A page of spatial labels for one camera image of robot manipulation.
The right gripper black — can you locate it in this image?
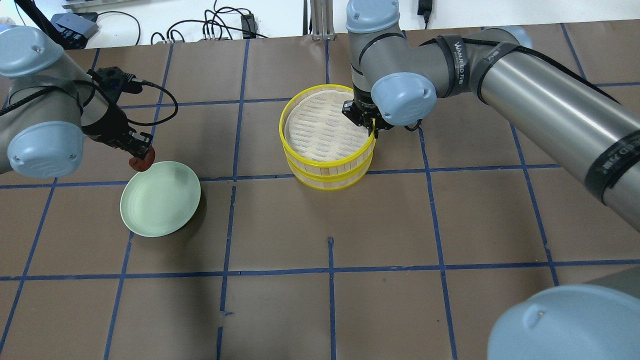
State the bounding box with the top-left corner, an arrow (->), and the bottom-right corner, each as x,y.
341,98 -> 395,139

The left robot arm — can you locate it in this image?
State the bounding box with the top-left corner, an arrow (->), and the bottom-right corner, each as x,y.
0,25 -> 155,179

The pale green plate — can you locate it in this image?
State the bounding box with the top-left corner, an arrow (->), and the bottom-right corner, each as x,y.
119,161 -> 201,238

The aluminium frame post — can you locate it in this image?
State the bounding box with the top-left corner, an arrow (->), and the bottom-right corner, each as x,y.
310,0 -> 336,41

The brown bun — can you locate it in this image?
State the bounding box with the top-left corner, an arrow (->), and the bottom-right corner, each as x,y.
128,146 -> 156,173

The yellow steamer layer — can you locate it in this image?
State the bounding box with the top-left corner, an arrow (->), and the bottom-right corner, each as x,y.
278,84 -> 377,167
285,152 -> 373,192

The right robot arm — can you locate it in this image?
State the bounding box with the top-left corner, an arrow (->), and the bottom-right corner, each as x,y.
342,0 -> 640,360

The black power adapter top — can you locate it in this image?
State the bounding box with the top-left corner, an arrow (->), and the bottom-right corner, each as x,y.
240,13 -> 258,38

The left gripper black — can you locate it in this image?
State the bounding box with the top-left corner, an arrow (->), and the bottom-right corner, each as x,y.
80,66 -> 153,157

